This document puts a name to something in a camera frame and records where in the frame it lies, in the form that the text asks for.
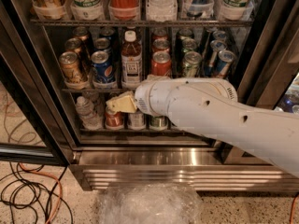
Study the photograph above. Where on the clear plastic bag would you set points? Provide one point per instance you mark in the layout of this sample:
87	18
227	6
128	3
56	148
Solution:
151	204

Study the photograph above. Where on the steel fridge base grille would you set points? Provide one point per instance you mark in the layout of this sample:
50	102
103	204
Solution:
202	178

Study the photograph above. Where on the green can lower shelf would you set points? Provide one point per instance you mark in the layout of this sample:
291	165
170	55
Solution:
158	123

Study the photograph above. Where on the tea bottle lower shelf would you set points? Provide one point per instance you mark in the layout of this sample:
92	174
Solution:
136	121

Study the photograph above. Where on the blue Pepsi can front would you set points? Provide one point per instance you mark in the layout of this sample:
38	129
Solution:
102	67

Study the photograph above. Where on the clear water bottle lower shelf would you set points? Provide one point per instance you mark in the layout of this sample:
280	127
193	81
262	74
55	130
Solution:
86	112

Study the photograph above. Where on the red Coca-Cola can front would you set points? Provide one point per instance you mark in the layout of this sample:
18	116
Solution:
161	64

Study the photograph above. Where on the blue slim can front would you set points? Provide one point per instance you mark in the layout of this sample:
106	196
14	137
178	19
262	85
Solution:
223	64

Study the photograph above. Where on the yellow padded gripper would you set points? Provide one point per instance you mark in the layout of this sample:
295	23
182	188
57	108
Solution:
146	97

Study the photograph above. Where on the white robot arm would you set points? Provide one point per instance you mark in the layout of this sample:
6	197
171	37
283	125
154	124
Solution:
208	107

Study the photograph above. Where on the white green soda bottle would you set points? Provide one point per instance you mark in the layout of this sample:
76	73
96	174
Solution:
87	9

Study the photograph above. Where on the green can front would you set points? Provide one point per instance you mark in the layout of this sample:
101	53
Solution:
190	64

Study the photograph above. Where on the gold can front left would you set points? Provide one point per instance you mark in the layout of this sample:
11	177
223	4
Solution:
72	67

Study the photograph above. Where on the brown tea bottle white cap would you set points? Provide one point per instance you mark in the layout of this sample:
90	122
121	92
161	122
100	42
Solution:
131	59

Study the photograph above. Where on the left fridge glass door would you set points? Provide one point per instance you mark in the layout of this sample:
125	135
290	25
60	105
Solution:
32	130

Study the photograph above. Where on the red Coca-Cola bottle top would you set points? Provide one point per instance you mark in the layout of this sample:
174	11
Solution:
124	9

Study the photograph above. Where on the red can lower shelf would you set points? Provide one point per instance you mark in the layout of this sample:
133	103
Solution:
114	120

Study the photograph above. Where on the clear water bottle top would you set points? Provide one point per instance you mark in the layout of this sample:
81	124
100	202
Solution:
161	10

